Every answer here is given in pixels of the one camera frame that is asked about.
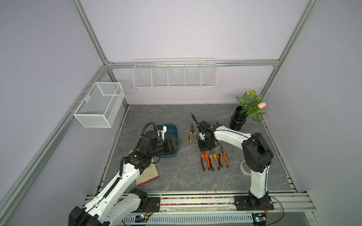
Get white wire basket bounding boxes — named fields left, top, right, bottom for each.
left=74, top=82, right=125, bottom=128

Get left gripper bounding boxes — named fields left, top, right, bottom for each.
left=149, top=137, right=181, bottom=157

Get orange needle nose pliers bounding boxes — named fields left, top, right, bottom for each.
left=219, top=143, right=229, bottom=167

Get yellow orange black pliers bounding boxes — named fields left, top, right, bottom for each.
left=209, top=150, right=221, bottom=171

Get black plant pot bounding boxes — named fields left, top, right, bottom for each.
left=229, top=105, right=247, bottom=131

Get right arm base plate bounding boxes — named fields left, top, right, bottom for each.
left=234, top=195, right=274, bottom=211

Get green artificial plant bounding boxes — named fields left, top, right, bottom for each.
left=236, top=90, right=265, bottom=122

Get beige work glove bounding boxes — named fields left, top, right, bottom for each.
left=136, top=164, right=159, bottom=187

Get orange combination pliers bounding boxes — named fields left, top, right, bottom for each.
left=201, top=152, right=211, bottom=171

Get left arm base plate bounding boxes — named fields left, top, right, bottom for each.
left=133, top=197, right=161, bottom=213

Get yellow needle nose pliers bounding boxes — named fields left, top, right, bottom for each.
left=189, top=123, right=198, bottom=142

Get teal plastic storage box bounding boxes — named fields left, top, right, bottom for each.
left=156, top=124, right=179, bottom=158

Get white wire wall shelf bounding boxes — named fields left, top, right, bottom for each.
left=133, top=58, right=218, bottom=89

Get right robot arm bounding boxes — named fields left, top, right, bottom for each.
left=197, top=121, right=274, bottom=208

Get white tape roll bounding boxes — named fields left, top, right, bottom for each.
left=240, top=160, right=251, bottom=176

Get pink tulip flower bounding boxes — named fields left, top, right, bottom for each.
left=257, top=103, right=267, bottom=109

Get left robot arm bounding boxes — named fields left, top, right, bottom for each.
left=68, top=130, right=181, bottom=226

